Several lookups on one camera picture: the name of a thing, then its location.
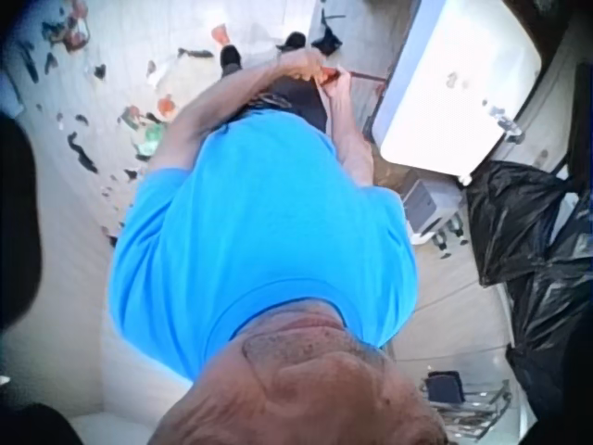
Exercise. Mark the small orange scrap piece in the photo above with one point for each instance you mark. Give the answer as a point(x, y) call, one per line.
point(330, 74)

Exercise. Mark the person's right hand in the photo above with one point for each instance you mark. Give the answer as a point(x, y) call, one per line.
point(337, 87)

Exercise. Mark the person's legs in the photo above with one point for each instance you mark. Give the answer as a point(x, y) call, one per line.
point(296, 95)

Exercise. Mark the small dark items on table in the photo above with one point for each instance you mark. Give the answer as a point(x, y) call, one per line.
point(502, 116)

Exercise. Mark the scattered scraps on floor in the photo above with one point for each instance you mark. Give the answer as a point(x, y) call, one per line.
point(139, 116)

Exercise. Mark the black plastic garbage bag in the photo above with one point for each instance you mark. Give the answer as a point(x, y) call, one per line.
point(556, 334)
point(519, 222)

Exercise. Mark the grey white box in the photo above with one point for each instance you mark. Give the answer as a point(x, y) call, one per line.
point(428, 206)

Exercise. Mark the person's left hand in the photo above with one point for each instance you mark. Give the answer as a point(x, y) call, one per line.
point(300, 62)

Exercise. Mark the black cloth scrap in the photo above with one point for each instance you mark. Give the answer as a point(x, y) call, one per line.
point(328, 41)

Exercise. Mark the white table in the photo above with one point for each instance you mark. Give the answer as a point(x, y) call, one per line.
point(458, 97)

